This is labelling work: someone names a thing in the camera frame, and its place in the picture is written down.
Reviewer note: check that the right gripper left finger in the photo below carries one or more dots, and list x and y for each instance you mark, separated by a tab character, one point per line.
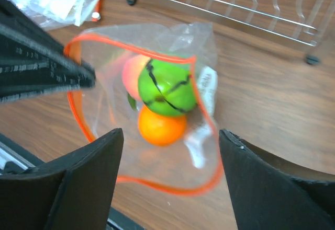
73	191

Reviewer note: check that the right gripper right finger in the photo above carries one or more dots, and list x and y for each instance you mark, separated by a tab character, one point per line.
269	192

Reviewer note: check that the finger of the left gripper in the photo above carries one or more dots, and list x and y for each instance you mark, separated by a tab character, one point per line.
33	62

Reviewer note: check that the pink yellow peach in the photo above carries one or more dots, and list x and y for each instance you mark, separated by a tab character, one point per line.
130	74

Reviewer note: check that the orange fruit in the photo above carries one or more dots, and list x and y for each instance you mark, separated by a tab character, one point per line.
160	130

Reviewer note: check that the clear orange-zipper zip bag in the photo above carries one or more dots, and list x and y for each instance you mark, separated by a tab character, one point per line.
191	165

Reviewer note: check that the green striped melon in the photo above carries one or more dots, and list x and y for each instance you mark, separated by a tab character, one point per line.
166	88

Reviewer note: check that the metal dish rack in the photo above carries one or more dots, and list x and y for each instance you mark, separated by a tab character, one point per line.
303	25

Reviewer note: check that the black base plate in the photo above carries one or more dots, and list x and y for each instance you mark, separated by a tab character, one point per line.
15	159

